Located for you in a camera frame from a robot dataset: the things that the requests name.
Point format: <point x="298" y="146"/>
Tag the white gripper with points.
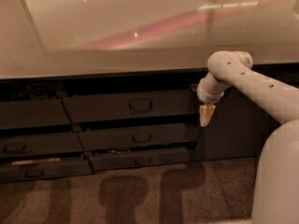
<point x="206" y="94"/>

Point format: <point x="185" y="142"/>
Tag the dark drawer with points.
<point x="44" y="170"/>
<point x="33" y="113"/>
<point x="139" y="136"/>
<point x="132" y="105"/>
<point x="39" y="144"/>
<point x="136" y="159"/>

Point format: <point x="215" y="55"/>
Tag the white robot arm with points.
<point x="276" y="193"/>

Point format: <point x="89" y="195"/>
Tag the glossy grey counter top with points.
<point x="55" y="38"/>

